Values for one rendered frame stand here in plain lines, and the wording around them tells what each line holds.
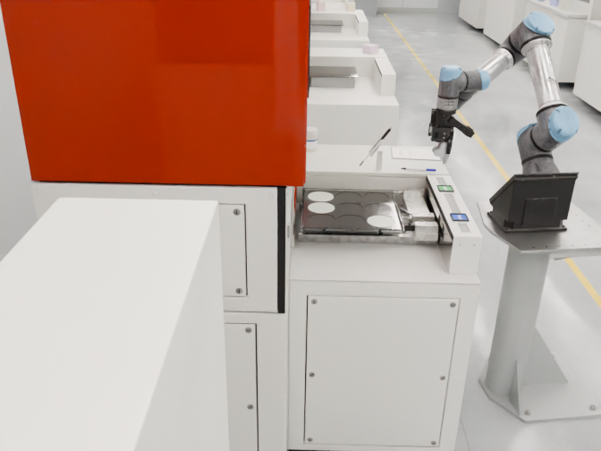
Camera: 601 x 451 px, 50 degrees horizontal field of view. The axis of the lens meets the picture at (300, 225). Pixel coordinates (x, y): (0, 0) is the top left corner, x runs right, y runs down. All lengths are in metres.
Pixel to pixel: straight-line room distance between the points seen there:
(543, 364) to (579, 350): 0.43
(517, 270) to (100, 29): 1.79
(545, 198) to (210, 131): 1.35
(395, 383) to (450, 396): 0.21
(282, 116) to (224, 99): 0.15
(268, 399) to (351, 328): 0.36
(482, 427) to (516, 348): 0.35
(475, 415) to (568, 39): 6.47
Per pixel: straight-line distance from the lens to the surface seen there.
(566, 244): 2.54
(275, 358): 2.02
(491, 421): 2.91
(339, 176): 2.59
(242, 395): 2.12
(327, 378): 2.32
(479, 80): 2.45
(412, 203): 2.55
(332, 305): 2.14
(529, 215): 2.55
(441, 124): 2.45
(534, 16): 2.72
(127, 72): 1.71
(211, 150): 1.72
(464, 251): 2.17
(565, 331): 3.58
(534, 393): 3.09
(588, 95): 7.91
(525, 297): 2.73
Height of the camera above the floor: 1.88
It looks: 26 degrees down
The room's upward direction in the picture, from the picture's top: 1 degrees clockwise
